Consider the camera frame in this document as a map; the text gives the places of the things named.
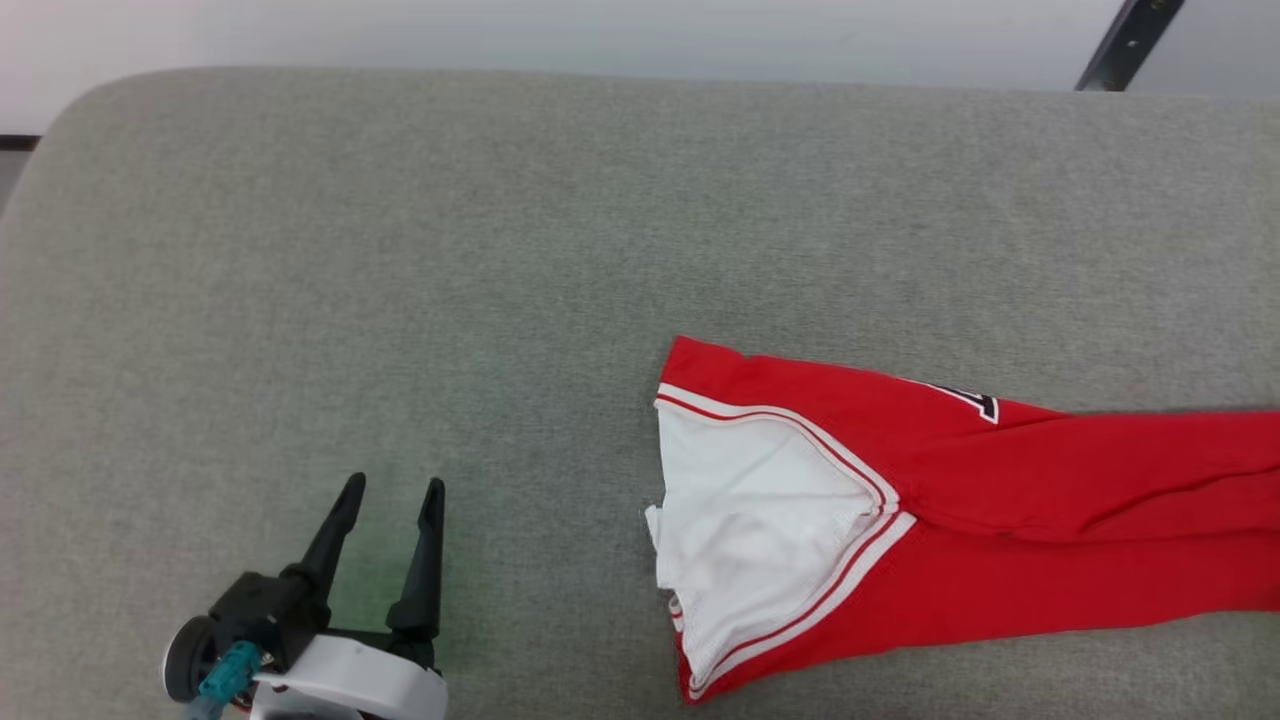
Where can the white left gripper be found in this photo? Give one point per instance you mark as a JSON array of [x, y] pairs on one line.
[[350, 685]]

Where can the red and white jersey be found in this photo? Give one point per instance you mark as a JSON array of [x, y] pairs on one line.
[[1000, 480]]

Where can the grey fabric sofa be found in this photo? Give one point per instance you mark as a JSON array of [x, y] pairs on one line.
[[400, 300]]

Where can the black skirting strip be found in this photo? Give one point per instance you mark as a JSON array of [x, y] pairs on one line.
[[18, 141]]

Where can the teal left camera connector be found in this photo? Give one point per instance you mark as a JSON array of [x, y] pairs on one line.
[[230, 672]]

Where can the black wall bracket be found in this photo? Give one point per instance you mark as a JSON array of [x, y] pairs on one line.
[[1130, 45]]

